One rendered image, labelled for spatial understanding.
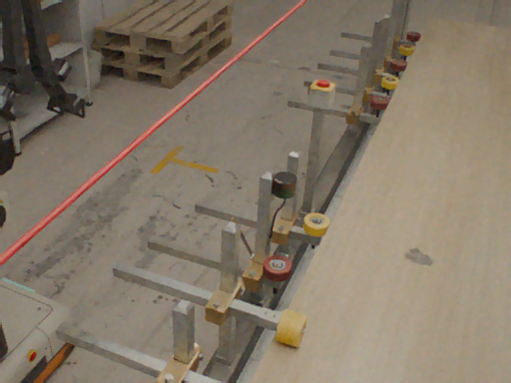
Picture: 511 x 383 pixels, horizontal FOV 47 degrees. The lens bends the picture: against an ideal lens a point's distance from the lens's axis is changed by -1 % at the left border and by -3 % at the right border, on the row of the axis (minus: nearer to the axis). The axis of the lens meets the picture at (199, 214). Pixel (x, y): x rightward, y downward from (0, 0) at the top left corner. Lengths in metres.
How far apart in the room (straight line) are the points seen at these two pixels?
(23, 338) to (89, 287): 0.67
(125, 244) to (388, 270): 1.80
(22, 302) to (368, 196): 1.44
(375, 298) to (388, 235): 0.29
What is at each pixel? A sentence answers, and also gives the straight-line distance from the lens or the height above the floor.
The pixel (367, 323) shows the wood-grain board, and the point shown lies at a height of 0.90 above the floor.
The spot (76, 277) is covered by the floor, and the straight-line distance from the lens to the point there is 3.05.
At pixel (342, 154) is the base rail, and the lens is 2.67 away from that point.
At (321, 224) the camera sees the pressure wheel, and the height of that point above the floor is 0.91.
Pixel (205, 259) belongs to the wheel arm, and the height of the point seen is 0.86.
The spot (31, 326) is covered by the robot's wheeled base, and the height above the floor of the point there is 0.28.
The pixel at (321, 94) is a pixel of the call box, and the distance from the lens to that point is 1.96.
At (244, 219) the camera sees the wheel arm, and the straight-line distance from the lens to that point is 1.94.
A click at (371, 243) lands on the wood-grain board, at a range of 1.82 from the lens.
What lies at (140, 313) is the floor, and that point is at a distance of 2.82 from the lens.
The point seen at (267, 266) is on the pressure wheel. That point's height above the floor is 0.91.
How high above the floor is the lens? 1.98
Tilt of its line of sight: 36 degrees down
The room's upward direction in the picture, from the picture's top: straight up
